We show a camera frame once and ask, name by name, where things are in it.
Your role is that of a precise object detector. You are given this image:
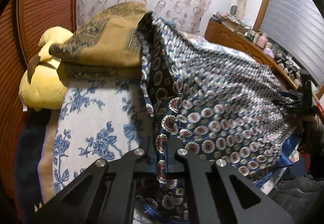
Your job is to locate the navy circle-patterned silk garment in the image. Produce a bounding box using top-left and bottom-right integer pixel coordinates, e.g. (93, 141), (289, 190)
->
(136, 12), (298, 223)

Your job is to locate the pink bottle on dresser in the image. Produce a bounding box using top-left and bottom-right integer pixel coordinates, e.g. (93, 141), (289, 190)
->
(256, 33), (268, 49)

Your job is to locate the blue floral white blanket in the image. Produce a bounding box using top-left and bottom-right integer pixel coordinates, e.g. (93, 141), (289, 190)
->
(38, 80), (151, 203)

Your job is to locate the grey window blind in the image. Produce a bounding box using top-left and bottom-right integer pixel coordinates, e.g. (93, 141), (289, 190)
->
(260, 0), (323, 85)

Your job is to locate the wooden dresser cabinet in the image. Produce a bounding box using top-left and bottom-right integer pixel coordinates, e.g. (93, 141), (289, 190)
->
(204, 19), (300, 90)

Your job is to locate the clutter pile on dresser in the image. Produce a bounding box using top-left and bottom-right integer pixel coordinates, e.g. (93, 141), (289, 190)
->
(211, 5), (252, 36)

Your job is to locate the brown gold patterned cushion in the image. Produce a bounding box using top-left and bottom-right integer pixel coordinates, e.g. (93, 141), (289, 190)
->
(49, 2), (148, 80)

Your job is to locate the yellow plush toy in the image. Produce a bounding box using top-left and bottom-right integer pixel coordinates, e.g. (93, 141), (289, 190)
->
(18, 26), (72, 112)

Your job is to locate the brown louvered wardrobe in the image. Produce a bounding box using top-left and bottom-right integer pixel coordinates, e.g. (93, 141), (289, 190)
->
(0, 0), (82, 199)

